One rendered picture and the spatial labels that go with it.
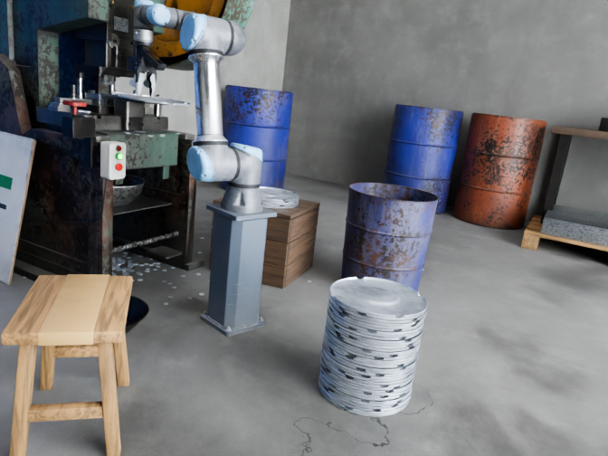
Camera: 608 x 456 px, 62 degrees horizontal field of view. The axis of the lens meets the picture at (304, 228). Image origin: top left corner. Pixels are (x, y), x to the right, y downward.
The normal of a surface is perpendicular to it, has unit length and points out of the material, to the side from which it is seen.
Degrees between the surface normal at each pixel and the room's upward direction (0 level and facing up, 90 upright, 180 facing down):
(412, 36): 90
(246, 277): 90
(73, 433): 0
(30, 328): 0
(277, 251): 90
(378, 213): 92
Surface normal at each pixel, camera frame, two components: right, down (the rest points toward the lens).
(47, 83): 0.87, 0.22
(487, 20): -0.48, 0.18
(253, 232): 0.69, 0.25
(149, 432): 0.11, -0.96
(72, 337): 0.25, 0.28
